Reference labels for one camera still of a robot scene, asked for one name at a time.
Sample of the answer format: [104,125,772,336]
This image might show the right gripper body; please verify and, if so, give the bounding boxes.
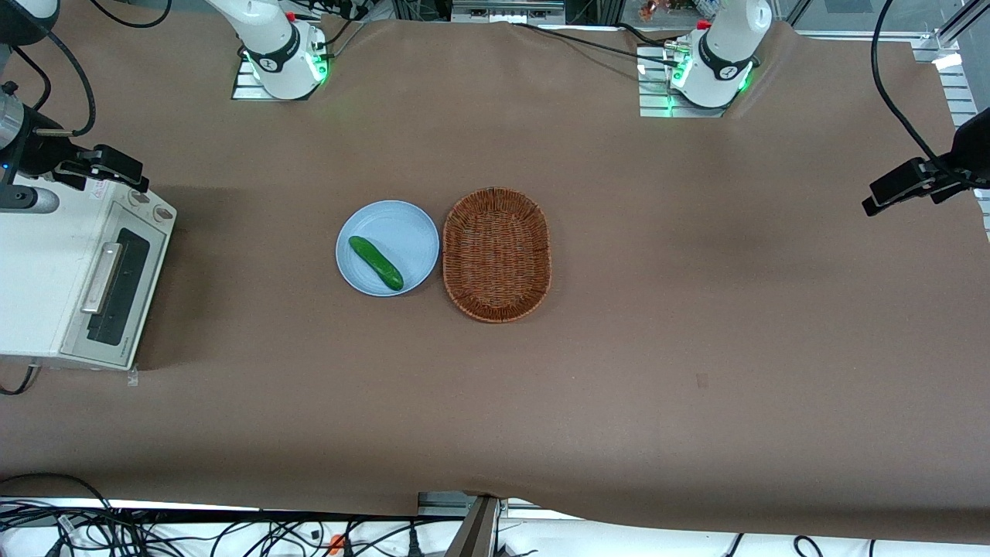
[0,151,95,215]

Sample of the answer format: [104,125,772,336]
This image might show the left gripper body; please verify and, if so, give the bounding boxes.
[928,143,990,205]

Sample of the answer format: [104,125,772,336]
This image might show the white toaster oven body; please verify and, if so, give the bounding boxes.
[0,174,178,371]

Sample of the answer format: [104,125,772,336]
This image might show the oven door with dark window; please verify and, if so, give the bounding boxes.
[60,201,168,366]

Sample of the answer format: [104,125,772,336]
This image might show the green cucumber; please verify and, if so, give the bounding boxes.
[348,236,405,292]

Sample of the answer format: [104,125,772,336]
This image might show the light blue round plate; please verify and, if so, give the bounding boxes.
[336,200,440,298]

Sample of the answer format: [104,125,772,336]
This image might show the brown tablecloth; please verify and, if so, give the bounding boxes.
[0,15,990,544]

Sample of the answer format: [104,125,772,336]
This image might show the brown wicker oval basket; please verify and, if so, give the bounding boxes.
[442,187,552,324]

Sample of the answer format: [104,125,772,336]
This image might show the grey metal box behind table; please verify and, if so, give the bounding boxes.
[450,0,567,24]

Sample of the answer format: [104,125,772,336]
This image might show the aluminium profile under table edge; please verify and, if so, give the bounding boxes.
[418,490,505,557]

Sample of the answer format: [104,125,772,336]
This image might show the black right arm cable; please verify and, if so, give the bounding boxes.
[9,22,98,140]

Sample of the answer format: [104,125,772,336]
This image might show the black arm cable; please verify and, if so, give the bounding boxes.
[9,22,98,140]
[871,0,961,169]

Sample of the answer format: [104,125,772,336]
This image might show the aluminium frame rail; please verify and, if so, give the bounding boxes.
[797,0,990,233]

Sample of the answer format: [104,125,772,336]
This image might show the silver oven door handle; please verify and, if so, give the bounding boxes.
[80,241,125,316]

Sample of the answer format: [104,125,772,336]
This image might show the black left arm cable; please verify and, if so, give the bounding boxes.
[871,0,961,169]

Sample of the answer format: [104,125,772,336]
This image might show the black hanging cable loop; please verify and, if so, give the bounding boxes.
[87,0,172,29]

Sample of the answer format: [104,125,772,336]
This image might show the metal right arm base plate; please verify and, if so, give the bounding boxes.
[230,37,330,102]

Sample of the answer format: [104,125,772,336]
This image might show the black oven power cable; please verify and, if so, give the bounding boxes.
[0,364,39,396]

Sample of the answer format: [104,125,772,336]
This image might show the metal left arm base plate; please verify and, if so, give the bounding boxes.
[637,43,745,119]

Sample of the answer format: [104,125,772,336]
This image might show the black looped floor cable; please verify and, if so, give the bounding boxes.
[0,473,117,515]

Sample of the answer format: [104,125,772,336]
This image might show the long black cable on tablecloth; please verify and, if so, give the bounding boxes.
[509,22,683,67]

